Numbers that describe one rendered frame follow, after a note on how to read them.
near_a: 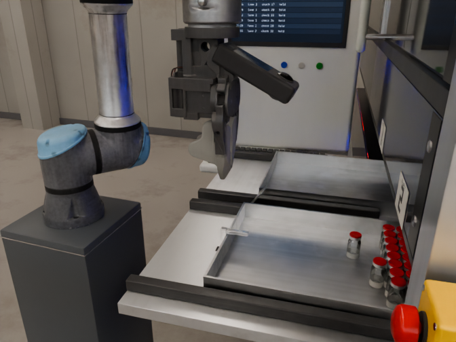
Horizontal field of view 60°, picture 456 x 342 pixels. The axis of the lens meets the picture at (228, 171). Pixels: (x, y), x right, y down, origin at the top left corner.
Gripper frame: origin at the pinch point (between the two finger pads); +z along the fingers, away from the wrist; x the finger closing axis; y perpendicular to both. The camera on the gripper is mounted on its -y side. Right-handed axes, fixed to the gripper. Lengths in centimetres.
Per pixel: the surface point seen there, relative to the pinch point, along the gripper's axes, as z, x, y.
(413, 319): 5.8, 18.6, -23.5
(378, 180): 19, -48, -27
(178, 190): 106, -205, 95
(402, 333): 7.0, 19.4, -22.6
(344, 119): 14, -91, -18
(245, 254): 18.6, -6.9, -1.5
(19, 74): 43, -318, 324
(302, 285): 18.7, -0.7, -12.0
